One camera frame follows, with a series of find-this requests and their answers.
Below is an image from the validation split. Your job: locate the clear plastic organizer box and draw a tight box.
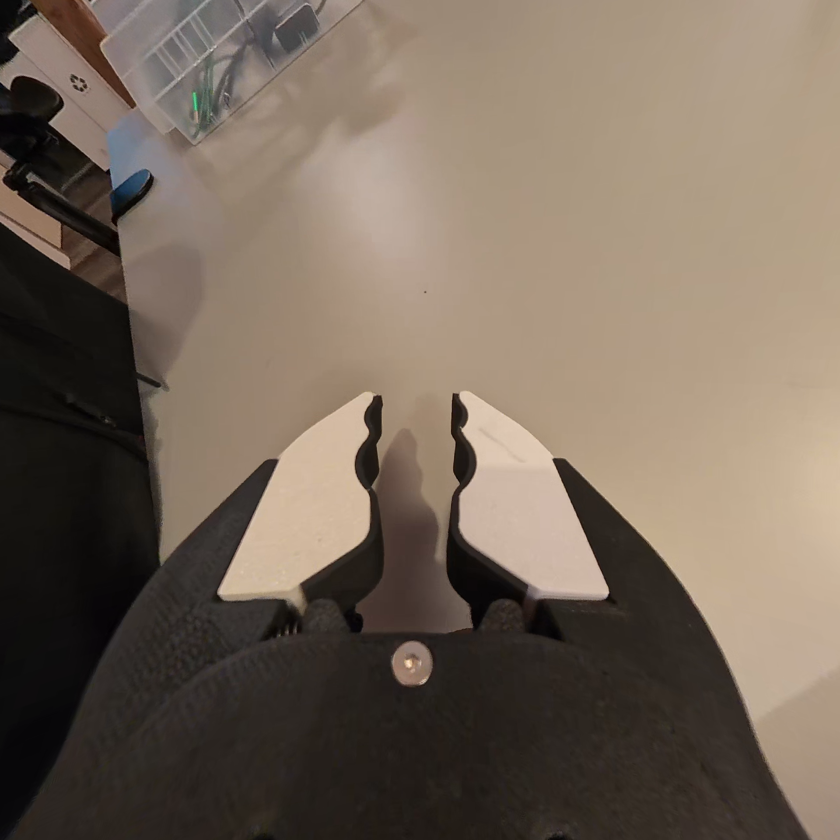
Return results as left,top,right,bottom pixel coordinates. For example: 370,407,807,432
100,0,363,144

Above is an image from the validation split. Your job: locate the white desk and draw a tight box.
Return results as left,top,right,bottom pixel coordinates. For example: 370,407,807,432
107,0,840,840

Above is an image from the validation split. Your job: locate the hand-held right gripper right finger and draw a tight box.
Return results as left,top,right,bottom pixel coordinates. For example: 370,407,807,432
448,391,612,615

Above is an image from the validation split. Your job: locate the blue chair pad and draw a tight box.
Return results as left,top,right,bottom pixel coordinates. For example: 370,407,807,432
109,168,156,225

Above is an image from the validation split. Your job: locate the black office chair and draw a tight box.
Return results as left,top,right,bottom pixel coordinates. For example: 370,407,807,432
0,75,123,258

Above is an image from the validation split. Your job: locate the black power adapter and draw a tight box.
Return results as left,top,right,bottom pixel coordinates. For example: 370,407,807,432
273,4,321,51

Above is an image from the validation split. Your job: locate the person's dark clothing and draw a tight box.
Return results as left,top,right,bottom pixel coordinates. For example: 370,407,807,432
0,223,163,840

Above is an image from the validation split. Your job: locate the green cable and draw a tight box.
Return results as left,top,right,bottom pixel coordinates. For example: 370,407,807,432
189,56,238,129

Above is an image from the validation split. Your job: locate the white cabinet with recycling symbol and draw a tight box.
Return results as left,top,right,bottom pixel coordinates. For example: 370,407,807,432
9,16,135,173

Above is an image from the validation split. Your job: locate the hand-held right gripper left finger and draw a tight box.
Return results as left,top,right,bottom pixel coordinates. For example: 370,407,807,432
218,392,385,615

